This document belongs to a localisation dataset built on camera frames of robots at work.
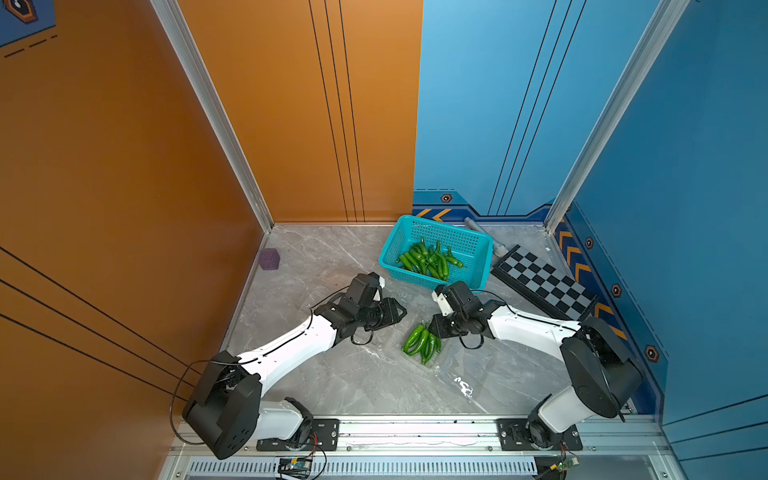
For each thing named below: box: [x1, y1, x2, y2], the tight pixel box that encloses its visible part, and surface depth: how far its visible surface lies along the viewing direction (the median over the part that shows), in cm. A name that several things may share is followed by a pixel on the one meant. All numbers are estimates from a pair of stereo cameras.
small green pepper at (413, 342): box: [402, 324, 424, 355], surface depth 88 cm
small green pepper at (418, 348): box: [408, 329, 429, 356], surface depth 88 cm
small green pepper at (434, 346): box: [422, 333, 442, 365], surface depth 88 cm
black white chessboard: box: [491, 244, 599, 321], surface depth 101 cm
